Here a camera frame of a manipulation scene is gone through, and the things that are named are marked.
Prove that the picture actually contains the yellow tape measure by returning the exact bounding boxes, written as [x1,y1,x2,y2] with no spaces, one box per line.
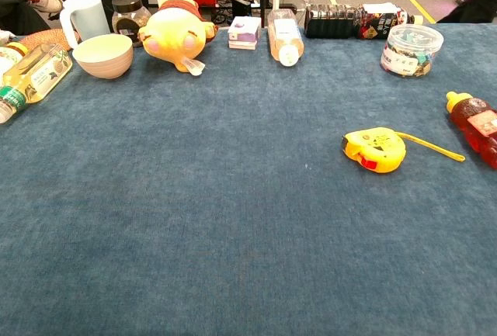
[341,126,466,175]

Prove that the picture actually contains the blue table mat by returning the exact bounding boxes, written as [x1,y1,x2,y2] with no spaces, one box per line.
[0,23,497,336]

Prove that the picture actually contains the clear bottle white cap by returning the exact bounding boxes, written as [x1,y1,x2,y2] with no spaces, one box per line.
[266,9,305,68]

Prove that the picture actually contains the purple white small box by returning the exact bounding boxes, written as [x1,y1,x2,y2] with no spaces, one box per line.
[227,16,262,51]

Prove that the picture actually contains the yellow plush duck toy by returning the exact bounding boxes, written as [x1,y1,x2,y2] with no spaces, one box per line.
[137,0,220,77]

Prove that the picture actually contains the black power box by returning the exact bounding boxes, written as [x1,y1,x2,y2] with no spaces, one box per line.
[231,0,252,18]

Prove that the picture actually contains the dark drink bottle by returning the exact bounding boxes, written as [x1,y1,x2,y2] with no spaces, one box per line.
[304,2,425,40]

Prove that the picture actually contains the beige bowl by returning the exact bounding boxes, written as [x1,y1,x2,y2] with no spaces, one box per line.
[71,33,134,80]

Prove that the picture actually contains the glass jar black lid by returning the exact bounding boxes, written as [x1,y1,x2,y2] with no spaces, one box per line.
[111,0,152,48]

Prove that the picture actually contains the clear jar of binder clips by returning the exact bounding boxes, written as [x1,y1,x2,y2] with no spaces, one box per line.
[380,23,445,78]

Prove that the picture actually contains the white pale blue pitcher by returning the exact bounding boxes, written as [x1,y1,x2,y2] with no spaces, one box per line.
[59,0,112,50]

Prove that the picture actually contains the yellow oil bottle green cap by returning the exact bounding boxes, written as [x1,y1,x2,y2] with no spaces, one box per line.
[0,43,74,125]

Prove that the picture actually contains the red honey bottle yellow cap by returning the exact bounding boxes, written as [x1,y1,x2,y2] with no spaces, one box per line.
[445,91,497,170]

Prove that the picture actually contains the woven round coaster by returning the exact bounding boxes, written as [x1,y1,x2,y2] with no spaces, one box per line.
[18,28,81,53]

